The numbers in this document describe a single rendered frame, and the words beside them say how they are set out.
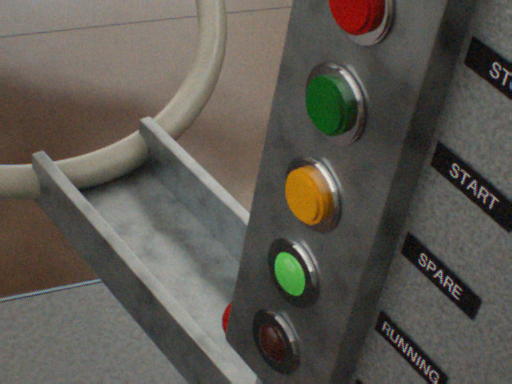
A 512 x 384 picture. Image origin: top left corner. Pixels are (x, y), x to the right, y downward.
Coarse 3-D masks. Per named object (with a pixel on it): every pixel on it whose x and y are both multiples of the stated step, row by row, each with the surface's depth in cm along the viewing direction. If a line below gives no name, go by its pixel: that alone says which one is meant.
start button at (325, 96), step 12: (312, 84) 45; (324, 84) 44; (336, 84) 44; (312, 96) 45; (324, 96) 44; (336, 96) 44; (348, 96) 44; (312, 108) 45; (324, 108) 45; (336, 108) 44; (348, 108) 44; (312, 120) 46; (324, 120) 45; (336, 120) 44; (348, 120) 44; (324, 132) 45; (336, 132) 45
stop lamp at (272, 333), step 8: (264, 328) 55; (272, 328) 54; (264, 336) 55; (272, 336) 54; (280, 336) 54; (264, 344) 55; (272, 344) 54; (280, 344) 54; (264, 352) 55; (272, 352) 54; (280, 352) 54; (272, 360) 55; (280, 360) 55
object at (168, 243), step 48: (48, 192) 91; (96, 192) 96; (144, 192) 96; (192, 192) 94; (96, 240) 86; (144, 240) 92; (192, 240) 92; (240, 240) 90; (144, 288) 82; (192, 288) 88; (192, 336) 78
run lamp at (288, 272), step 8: (280, 256) 51; (288, 256) 51; (280, 264) 51; (288, 264) 51; (296, 264) 51; (280, 272) 51; (288, 272) 51; (296, 272) 51; (280, 280) 52; (288, 280) 51; (296, 280) 51; (288, 288) 51; (296, 288) 51
